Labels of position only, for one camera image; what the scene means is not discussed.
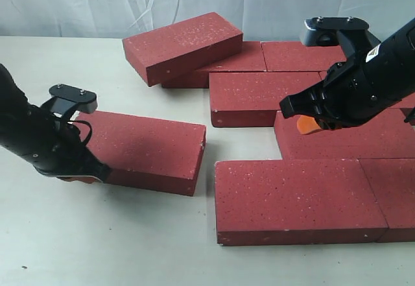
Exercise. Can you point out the red brick far right edge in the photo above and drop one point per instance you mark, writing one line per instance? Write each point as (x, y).
(406, 105)

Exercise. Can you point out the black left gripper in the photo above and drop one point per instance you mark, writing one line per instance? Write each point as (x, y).
(53, 147)

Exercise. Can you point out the white backdrop cloth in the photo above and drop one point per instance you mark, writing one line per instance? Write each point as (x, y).
(263, 20)

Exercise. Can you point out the large red brick front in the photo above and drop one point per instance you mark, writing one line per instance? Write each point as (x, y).
(280, 202)

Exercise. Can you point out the right wrist camera grey black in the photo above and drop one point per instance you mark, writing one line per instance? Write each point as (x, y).
(351, 34)

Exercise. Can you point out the red brick edge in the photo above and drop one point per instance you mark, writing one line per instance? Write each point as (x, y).
(392, 182)
(406, 105)

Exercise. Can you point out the red brick front right edge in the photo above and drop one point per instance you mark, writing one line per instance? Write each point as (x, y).
(392, 182)

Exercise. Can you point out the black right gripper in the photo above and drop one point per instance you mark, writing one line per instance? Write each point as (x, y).
(356, 90)

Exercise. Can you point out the red brick under tilted one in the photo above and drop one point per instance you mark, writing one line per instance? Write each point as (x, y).
(250, 59)

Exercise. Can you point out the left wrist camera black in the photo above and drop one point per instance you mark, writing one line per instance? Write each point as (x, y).
(66, 100)

